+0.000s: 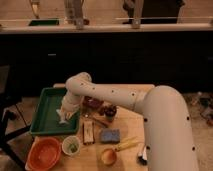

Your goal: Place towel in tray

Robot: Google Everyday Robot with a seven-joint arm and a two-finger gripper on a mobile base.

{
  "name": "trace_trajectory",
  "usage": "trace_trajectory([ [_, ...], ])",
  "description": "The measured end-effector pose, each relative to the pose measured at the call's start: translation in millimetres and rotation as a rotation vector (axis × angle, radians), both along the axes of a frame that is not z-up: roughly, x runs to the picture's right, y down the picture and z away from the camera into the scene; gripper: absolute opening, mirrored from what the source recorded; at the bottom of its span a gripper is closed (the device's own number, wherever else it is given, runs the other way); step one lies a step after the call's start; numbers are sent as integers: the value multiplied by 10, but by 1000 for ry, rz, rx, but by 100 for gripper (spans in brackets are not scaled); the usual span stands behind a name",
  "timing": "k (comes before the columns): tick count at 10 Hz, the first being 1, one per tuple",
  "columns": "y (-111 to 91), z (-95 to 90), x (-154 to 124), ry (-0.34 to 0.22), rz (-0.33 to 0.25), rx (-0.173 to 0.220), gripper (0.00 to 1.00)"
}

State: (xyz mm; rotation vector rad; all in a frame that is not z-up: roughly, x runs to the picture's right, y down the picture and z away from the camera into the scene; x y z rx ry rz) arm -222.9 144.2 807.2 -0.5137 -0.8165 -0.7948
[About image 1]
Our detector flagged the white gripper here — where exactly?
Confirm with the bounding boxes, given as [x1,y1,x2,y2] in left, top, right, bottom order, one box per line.
[61,92,82,116]

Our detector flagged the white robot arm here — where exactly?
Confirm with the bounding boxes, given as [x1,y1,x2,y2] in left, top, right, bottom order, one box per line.
[61,72,199,171]

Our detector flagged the green plastic tray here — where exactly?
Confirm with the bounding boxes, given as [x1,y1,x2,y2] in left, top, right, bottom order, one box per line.
[30,87,80,136]

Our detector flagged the dark red bowl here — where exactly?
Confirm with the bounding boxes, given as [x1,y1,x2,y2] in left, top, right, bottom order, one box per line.
[83,96,103,109]

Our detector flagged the wooden block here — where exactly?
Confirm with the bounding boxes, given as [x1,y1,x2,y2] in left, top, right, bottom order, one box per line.
[83,121,95,145]

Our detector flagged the dark cup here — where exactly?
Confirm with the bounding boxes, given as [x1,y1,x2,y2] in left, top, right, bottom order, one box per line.
[104,105,117,122]

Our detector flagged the small white cup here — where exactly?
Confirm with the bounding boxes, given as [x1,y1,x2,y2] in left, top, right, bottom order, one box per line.
[62,136,80,157]

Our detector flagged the blue sponge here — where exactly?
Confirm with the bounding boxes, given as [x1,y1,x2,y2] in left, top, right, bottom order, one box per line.
[100,129,120,143]

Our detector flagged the orange plastic bowl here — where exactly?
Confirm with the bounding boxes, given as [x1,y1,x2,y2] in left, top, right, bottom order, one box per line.
[26,137,61,171]

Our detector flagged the black counter cabinet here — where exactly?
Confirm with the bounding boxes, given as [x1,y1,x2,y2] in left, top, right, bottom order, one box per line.
[0,28,213,96]

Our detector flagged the black chair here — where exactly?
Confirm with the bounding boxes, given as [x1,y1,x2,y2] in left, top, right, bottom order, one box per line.
[0,65,30,170]

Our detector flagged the green object on counter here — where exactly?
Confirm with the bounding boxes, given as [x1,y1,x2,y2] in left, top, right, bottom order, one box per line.
[28,19,59,26]

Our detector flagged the black and white brush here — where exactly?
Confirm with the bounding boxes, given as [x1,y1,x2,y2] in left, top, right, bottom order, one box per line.
[137,147,148,166]

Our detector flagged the yellow handled wooden spoon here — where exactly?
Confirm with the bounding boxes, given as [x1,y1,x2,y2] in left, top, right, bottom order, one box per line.
[100,137,140,166]

